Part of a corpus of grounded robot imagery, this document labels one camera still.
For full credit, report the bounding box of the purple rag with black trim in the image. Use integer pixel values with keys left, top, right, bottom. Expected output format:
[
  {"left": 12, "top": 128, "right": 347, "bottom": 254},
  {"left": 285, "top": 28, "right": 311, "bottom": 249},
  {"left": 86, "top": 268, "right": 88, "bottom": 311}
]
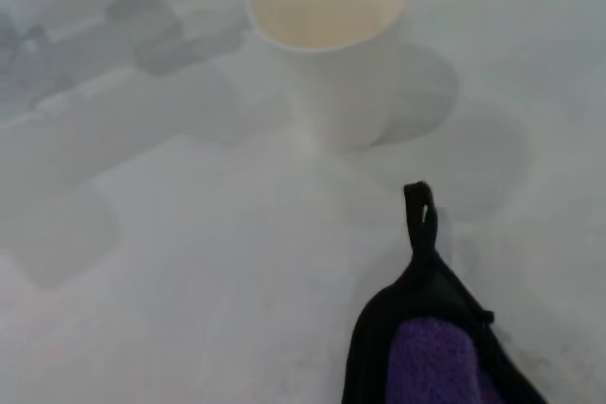
[{"left": 341, "top": 180, "right": 550, "bottom": 404}]

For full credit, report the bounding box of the white paper cup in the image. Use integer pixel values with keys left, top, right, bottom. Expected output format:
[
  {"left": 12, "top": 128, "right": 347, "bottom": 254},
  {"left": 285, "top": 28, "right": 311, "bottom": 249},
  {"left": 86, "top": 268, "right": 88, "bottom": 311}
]
[{"left": 248, "top": 0, "right": 411, "bottom": 150}]

